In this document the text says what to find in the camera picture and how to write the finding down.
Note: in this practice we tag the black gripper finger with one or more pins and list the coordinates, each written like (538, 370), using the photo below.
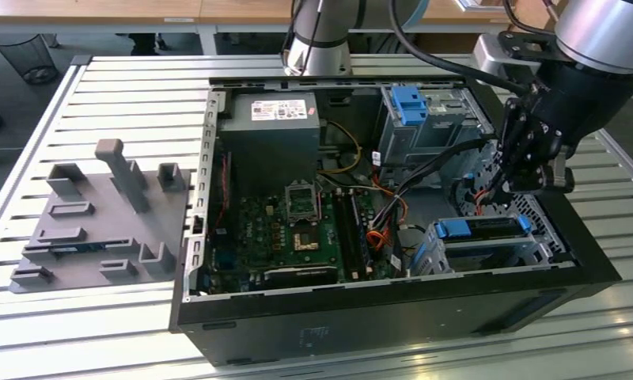
(520, 150)
(556, 174)

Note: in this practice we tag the hard disk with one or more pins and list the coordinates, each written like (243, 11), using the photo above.
(454, 229)

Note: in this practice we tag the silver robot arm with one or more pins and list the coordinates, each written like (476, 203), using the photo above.
(602, 31)

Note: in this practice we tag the metal disk bay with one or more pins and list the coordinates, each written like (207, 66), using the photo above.
(486, 253)

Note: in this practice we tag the black RAM slot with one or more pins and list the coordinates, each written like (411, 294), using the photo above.
(359, 230)
(340, 233)
(352, 231)
(346, 232)

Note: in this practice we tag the metal drive cage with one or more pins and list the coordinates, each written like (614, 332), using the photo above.
(427, 142)

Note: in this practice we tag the CPU socket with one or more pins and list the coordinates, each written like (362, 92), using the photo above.
(306, 241)

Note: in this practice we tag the grey power supply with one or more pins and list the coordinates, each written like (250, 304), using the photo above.
(267, 142)

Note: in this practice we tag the black graphics card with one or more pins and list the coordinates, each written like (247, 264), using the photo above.
(300, 275)

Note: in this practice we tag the black PC case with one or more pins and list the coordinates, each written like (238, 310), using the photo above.
(348, 316)

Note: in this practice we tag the green motherboard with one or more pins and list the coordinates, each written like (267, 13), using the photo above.
(259, 237)

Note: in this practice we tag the grey parts rack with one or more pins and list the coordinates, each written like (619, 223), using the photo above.
(100, 221)

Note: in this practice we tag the wooden desk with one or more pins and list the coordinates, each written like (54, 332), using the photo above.
(111, 10)

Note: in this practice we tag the green RAM stick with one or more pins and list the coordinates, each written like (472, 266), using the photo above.
(79, 249)

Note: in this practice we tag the black mesh waste basket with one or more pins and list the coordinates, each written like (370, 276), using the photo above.
(23, 55)

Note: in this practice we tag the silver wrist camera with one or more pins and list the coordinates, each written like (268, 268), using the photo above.
(494, 55)

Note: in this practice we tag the blue plastic drive bracket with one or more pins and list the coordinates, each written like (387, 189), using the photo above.
(408, 105)

